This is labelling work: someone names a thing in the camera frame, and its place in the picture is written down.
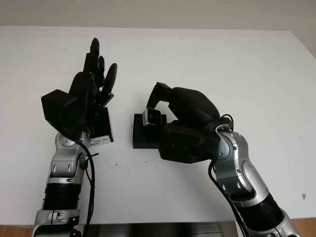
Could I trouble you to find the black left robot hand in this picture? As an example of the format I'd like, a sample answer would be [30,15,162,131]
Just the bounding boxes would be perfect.
[68,37,118,133]

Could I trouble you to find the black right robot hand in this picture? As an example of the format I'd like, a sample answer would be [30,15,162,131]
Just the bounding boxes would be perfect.
[145,82,222,133]

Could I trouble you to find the small silver depth camera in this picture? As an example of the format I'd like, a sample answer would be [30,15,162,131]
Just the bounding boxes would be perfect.
[142,108,162,127]

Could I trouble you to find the black RealSense box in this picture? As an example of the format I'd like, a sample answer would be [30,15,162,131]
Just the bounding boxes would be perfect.
[89,106,115,146]

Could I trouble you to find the dark grey robot torso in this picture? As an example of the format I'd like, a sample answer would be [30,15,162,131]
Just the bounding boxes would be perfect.
[85,216,223,237]

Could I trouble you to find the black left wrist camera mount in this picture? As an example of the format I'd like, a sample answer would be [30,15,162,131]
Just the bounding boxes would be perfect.
[41,89,86,136]

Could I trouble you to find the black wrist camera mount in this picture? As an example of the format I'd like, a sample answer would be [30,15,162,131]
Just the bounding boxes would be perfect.
[41,89,86,136]
[158,119,221,165]

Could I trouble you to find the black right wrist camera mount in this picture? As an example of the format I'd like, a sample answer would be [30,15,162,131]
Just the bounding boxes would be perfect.
[158,119,221,165]

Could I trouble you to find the black camera box base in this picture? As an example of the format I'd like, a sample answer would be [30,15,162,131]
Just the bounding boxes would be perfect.
[132,113,179,149]

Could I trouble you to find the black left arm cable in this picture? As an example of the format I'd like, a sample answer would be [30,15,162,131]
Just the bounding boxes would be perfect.
[78,137,100,237]

